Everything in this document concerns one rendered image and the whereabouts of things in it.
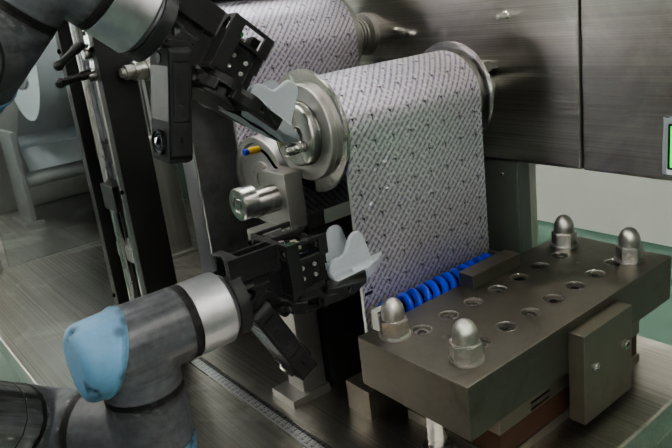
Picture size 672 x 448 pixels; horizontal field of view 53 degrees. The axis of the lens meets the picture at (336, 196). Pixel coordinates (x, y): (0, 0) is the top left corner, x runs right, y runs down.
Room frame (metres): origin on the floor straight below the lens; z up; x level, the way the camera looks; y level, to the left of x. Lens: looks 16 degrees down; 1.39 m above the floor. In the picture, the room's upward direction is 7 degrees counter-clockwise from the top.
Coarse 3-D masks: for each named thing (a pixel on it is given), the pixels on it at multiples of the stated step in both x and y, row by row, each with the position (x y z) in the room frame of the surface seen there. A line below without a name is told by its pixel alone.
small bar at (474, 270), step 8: (496, 256) 0.82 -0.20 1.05; (504, 256) 0.82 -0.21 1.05; (512, 256) 0.82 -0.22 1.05; (480, 264) 0.80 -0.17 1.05; (488, 264) 0.80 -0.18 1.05; (496, 264) 0.80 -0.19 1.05; (504, 264) 0.81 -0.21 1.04; (512, 264) 0.82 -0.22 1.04; (464, 272) 0.78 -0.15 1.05; (472, 272) 0.78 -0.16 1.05; (480, 272) 0.78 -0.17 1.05; (488, 272) 0.79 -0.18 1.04; (496, 272) 0.80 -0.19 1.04; (504, 272) 0.81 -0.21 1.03; (464, 280) 0.78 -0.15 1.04; (472, 280) 0.77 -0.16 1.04; (480, 280) 0.78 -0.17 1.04; (488, 280) 0.79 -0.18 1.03; (472, 288) 0.77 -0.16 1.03
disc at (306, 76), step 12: (288, 72) 0.81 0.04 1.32; (300, 72) 0.79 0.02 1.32; (312, 72) 0.77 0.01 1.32; (312, 84) 0.77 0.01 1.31; (324, 84) 0.75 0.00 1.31; (324, 96) 0.75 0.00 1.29; (336, 96) 0.74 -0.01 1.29; (336, 108) 0.74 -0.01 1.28; (336, 120) 0.74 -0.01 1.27; (348, 132) 0.73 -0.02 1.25; (348, 144) 0.73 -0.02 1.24; (348, 156) 0.73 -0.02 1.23; (336, 168) 0.75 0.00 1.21; (312, 180) 0.79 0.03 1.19; (324, 180) 0.77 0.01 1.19; (336, 180) 0.75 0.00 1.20
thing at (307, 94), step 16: (304, 96) 0.77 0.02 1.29; (320, 96) 0.76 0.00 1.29; (320, 112) 0.75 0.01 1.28; (320, 128) 0.75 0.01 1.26; (336, 128) 0.74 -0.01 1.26; (336, 144) 0.74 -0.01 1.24; (288, 160) 0.81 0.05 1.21; (320, 160) 0.76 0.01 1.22; (304, 176) 0.79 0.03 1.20; (320, 176) 0.76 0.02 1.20
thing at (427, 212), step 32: (416, 160) 0.81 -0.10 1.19; (448, 160) 0.84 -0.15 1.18; (480, 160) 0.88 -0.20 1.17; (352, 192) 0.74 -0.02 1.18; (384, 192) 0.77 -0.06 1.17; (416, 192) 0.80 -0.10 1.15; (448, 192) 0.84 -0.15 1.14; (480, 192) 0.88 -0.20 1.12; (352, 224) 0.74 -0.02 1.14; (384, 224) 0.77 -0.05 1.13; (416, 224) 0.80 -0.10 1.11; (448, 224) 0.83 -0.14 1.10; (480, 224) 0.87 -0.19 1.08; (384, 256) 0.76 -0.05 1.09; (416, 256) 0.80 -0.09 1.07; (448, 256) 0.83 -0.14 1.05; (384, 288) 0.76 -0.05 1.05
